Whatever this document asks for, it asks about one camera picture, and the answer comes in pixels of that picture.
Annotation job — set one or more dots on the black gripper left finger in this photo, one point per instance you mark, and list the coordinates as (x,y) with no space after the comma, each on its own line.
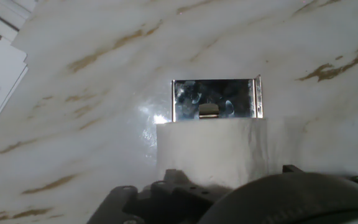
(166,202)

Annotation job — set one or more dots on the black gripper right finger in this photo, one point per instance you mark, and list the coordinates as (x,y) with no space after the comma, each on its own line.
(291,169)

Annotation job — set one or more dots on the white toilet paper roll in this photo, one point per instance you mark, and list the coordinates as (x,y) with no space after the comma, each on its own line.
(210,149)

